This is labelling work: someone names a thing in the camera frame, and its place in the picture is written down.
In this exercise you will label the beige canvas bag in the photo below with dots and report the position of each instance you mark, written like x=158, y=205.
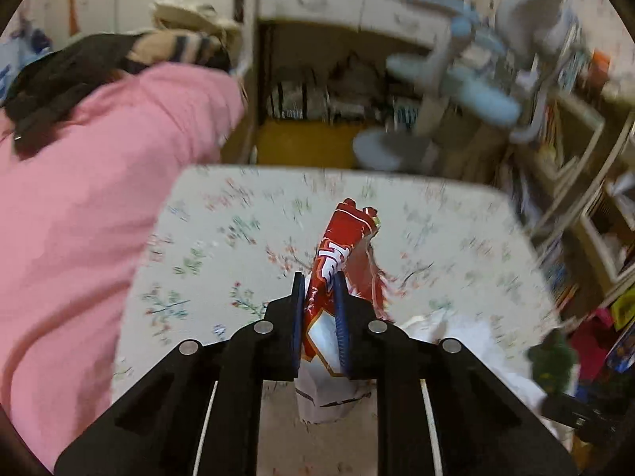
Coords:
x=197, y=17

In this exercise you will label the white desk with drawers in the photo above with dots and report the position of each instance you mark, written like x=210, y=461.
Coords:
x=320, y=74

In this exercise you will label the red shopping bag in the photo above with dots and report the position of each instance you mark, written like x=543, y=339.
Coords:
x=592, y=342

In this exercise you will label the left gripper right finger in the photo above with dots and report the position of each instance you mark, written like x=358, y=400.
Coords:
x=340, y=294

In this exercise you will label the large white paper towel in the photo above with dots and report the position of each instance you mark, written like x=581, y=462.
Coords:
x=478, y=337

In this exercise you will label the pink duvet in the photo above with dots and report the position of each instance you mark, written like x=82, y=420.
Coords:
x=74, y=221

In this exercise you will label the black jacket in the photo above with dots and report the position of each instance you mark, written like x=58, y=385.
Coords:
x=46, y=91

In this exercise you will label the white rolling book cart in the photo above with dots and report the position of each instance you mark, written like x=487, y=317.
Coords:
x=557, y=185

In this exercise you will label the blue grey desk chair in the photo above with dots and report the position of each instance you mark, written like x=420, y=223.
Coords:
x=500, y=73

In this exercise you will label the red snack wrapper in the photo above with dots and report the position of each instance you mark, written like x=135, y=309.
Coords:
x=344, y=266

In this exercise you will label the striped beige cloth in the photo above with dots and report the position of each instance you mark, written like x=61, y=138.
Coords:
x=181, y=46

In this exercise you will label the floral tablecloth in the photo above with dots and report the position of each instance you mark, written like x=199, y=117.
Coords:
x=437, y=258

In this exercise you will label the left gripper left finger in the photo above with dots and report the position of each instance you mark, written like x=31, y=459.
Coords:
x=297, y=297

